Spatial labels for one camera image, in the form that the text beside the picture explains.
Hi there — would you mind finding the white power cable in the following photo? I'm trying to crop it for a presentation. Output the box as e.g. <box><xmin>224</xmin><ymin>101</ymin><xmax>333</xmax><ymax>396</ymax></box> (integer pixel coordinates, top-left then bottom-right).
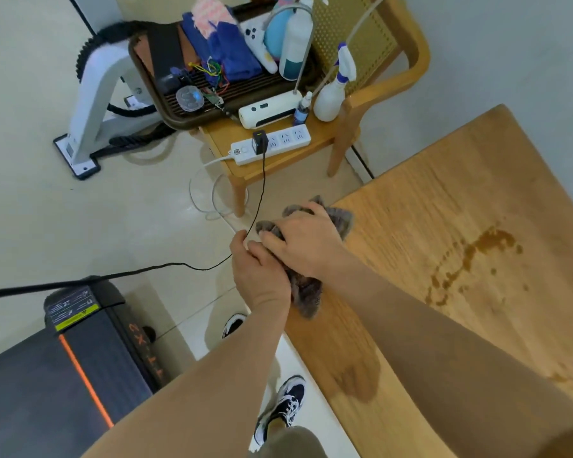
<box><xmin>188</xmin><ymin>155</ymin><xmax>249</xmax><ymax>220</ymax></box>

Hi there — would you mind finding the black rectangular device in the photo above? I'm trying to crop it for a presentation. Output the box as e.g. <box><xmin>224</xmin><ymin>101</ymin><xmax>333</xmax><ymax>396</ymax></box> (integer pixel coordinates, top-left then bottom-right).
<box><xmin>145</xmin><ymin>22</ymin><xmax>192</xmax><ymax>96</ymax></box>

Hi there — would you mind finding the wooden rattan chair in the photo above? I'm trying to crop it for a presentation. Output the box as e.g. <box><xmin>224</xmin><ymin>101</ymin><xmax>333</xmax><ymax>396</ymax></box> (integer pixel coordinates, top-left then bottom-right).
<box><xmin>190</xmin><ymin>0</ymin><xmax>432</xmax><ymax>219</ymax></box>

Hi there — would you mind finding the white plush toy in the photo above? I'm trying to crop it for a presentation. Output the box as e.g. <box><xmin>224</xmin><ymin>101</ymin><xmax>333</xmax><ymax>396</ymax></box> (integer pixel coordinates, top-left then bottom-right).
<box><xmin>238</xmin><ymin>16</ymin><xmax>279</xmax><ymax>75</ymax></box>

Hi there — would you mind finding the person's left forearm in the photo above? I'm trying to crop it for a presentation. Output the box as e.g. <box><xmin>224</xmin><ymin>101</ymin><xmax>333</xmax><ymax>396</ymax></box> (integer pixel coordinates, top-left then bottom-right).
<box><xmin>83</xmin><ymin>300</ymin><xmax>287</xmax><ymax>458</ymax></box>

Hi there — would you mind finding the small blue bottle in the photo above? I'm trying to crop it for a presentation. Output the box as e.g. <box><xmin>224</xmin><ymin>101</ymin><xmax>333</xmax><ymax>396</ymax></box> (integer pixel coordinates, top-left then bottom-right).
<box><xmin>294</xmin><ymin>91</ymin><xmax>313</xmax><ymax>127</ymax></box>

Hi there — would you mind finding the coloured wires circuit board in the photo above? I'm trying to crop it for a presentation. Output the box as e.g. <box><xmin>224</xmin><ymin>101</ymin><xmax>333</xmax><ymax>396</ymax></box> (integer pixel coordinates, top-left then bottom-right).
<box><xmin>188</xmin><ymin>57</ymin><xmax>230</xmax><ymax>113</ymax></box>

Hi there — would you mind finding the grey striped cleaning cloth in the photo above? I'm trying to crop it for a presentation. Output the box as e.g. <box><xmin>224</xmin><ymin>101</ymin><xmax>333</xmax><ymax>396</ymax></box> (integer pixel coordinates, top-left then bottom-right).
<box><xmin>255</xmin><ymin>195</ymin><xmax>355</xmax><ymax>320</ymax></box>

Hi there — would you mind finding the person's shoe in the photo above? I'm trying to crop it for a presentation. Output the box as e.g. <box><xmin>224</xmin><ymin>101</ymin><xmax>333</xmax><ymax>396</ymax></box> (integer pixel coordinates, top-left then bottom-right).
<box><xmin>253</xmin><ymin>375</ymin><xmax>308</xmax><ymax>447</ymax></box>
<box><xmin>221</xmin><ymin>313</ymin><xmax>248</xmax><ymax>340</ymax></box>

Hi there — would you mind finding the black treadmill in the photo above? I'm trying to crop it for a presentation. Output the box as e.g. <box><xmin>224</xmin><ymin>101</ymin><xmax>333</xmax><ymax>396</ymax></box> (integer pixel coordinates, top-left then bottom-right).
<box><xmin>0</xmin><ymin>280</ymin><xmax>197</xmax><ymax>458</ymax></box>

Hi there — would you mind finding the small white spray bottle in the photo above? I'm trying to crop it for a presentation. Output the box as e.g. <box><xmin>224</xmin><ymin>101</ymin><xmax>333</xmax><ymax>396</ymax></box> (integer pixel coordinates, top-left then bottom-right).
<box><xmin>313</xmin><ymin>42</ymin><xmax>358</xmax><ymax>123</ymax></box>

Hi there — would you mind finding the wooden table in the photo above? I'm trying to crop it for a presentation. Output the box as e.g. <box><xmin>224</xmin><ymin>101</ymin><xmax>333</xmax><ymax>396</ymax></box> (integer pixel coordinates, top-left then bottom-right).
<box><xmin>284</xmin><ymin>103</ymin><xmax>573</xmax><ymax>458</ymax></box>

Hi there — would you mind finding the person's right shoe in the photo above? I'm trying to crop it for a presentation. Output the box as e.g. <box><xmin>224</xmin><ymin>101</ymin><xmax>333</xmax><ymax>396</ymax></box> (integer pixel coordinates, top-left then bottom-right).
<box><xmin>253</xmin><ymin>375</ymin><xmax>308</xmax><ymax>447</ymax></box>

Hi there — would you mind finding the person's left hand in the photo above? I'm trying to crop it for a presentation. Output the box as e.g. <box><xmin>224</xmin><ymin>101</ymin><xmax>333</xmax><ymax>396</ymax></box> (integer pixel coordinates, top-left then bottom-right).
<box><xmin>229</xmin><ymin>229</ymin><xmax>292</xmax><ymax>313</ymax></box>

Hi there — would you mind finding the white water pump dispenser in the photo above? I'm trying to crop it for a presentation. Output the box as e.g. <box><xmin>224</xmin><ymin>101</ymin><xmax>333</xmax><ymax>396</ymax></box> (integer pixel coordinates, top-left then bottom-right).
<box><xmin>238</xmin><ymin>3</ymin><xmax>316</xmax><ymax>130</ymax></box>

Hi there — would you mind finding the dark brown tray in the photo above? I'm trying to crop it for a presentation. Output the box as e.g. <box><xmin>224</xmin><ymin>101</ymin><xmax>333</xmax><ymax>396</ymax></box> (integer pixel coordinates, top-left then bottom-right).
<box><xmin>127</xmin><ymin>0</ymin><xmax>323</xmax><ymax>131</ymax></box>

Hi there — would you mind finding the white power strip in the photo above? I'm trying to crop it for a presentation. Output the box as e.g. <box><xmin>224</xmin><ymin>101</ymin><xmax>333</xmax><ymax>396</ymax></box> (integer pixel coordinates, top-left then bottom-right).
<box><xmin>229</xmin><ymin>123</ymin><xmax>312</xmax><ymax>167</ymax></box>

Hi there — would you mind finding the person's right hand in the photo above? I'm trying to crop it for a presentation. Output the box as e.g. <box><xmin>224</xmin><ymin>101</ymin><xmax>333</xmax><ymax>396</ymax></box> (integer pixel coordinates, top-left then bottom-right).
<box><xmin>247</xmin><ymin>200</ymin><xmax>350</xmax><ymax>281</ymax></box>

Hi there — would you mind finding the blue cloth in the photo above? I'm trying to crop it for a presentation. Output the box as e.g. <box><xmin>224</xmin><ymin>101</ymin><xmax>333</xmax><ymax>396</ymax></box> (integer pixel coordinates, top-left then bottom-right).
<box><xmin>180</xmin><ymin>11</ymin><xmax>264</xmax><ymax>87</ymax></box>

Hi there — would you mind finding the large white spray bottle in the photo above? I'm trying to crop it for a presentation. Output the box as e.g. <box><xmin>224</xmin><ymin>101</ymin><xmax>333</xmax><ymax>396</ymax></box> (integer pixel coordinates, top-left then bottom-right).
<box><xmin>278</xmin><ymin>0</ymin><xmax>315</xmax><ymax>81</ymax></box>

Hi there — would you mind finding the clear round case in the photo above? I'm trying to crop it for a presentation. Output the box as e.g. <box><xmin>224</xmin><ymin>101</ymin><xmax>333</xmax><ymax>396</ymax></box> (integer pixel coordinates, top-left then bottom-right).
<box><xmin>175</xmin><ymin>84</ymin><xmax>205</xmax><ymax>113</ymax></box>

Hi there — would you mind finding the person's left shoe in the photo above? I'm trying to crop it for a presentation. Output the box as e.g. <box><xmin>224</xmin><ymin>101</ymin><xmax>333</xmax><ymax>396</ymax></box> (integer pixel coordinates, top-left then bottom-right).
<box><xmin>221</xmin><ymin>313</ymin><xmax>248</xmax><ymax>340</ymax></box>

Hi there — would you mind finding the person's right forearm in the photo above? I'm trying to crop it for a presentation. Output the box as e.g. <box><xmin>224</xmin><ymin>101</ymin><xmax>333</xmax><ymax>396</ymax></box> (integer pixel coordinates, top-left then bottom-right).
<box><xmin>322</xmin><ymin>252</ymin><xmax>573</xmax><ymax>458</ymax></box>

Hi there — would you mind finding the pink cloth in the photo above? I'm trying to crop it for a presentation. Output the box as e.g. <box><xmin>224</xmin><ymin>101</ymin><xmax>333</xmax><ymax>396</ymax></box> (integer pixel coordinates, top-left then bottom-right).
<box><xmin>190</xmin><ymin>0</ymin><xmax>237</xmax><ymax>29</ymax></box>

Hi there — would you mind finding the clear hose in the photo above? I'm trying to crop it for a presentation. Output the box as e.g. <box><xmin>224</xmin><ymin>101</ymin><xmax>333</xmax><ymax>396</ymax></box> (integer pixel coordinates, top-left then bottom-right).
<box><xmin>310</xmin><ymin>0</ymin><xmax>392</xmax><ymax>99</ymax></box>

